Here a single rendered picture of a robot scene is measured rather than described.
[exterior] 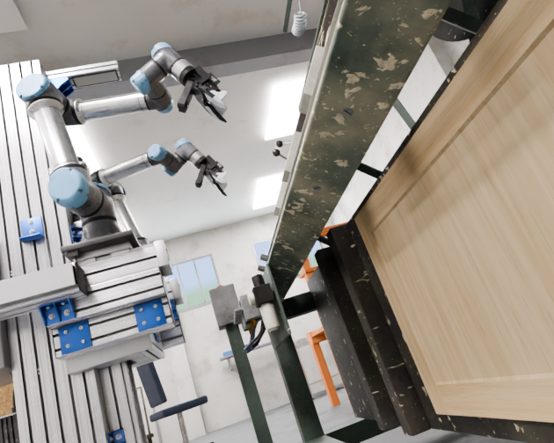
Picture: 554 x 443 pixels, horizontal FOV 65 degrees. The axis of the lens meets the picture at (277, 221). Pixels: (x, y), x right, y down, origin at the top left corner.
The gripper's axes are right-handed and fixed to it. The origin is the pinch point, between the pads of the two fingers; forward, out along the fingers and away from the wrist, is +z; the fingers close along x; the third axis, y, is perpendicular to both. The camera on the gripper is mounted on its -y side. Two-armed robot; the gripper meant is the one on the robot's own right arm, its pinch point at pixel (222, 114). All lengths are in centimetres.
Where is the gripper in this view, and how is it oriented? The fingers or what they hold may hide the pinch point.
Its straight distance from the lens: 153.2
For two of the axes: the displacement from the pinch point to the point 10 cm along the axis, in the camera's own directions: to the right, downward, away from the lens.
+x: -1.2, 3.8, 9.2
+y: 6.9, -6.4, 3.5
